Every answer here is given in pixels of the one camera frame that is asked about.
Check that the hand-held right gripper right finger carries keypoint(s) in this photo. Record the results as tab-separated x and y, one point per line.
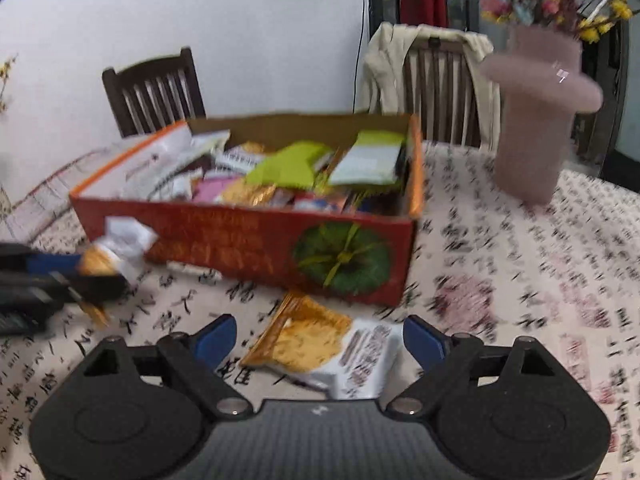
425	345

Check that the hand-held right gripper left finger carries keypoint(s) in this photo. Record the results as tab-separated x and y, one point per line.
217	341

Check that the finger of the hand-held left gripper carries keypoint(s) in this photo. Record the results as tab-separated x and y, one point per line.
95	287
45	263

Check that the red cardboard box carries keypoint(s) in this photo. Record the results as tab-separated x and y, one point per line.
225	245

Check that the pink snack packet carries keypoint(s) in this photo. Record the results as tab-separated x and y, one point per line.
210	187

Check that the white grey snack packet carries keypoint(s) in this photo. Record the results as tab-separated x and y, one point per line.
200	147

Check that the pale green snack packet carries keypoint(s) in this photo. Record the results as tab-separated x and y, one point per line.
370	160

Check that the printed calligraphy tablecloth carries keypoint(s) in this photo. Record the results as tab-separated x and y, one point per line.
500	285

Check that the dark wooden chair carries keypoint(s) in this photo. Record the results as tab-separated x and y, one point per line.
155	95

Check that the pink flanged vase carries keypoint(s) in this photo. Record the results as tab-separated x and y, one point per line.
535	125

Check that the slatted wooden chair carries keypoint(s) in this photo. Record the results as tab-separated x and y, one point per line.
440	95

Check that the chair with beige jacket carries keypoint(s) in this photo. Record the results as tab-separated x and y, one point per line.
385	75

